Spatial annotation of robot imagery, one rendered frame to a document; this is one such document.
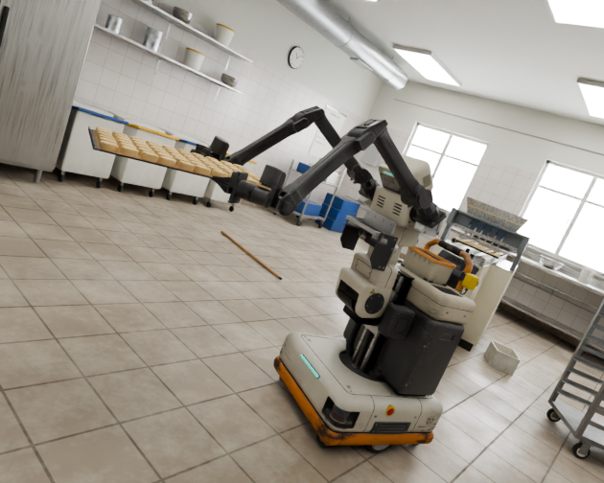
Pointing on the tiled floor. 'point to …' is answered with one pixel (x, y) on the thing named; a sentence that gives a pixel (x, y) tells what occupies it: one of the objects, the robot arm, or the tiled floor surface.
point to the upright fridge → (30, 77)
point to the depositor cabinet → (487, 295)
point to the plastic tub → (501, 357)
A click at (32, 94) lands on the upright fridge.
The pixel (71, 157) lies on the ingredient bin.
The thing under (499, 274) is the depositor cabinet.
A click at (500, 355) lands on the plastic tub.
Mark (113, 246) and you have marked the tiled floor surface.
